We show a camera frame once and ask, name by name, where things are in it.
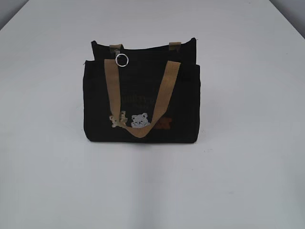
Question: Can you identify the black canvas tote bag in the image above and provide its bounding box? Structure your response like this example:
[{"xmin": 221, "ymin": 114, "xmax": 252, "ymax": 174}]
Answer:
[{"xmin": 83, "ymin": 38, "xmax": 201, "ymax": 143}]

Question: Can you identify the silver zipper pull ring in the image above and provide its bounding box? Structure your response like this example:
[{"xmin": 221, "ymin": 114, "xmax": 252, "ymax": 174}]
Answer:
[{"xmin": 115, "ymin": 53, "xmax": 130, "ymax": 67}]

